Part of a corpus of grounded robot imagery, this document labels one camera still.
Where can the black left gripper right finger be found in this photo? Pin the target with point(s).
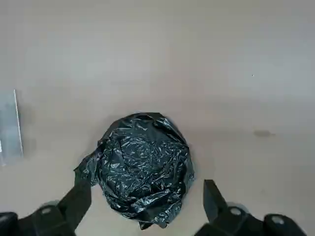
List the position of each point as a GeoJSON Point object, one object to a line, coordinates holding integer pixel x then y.
{"type": "Point", "coordinates": [221, 216]}

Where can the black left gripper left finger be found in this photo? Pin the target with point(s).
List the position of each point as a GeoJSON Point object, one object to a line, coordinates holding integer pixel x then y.
{"type": "Point", "coordinates": [61, 216]}

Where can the black plastic bag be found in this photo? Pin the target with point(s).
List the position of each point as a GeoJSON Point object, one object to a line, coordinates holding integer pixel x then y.
{"type": "Point", "coordinates": [145, 167]}

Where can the clear acrylic stepped stand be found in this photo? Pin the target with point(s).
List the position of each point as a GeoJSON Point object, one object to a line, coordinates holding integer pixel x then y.
{"type": "Point", "coordinates": [9, 127]}

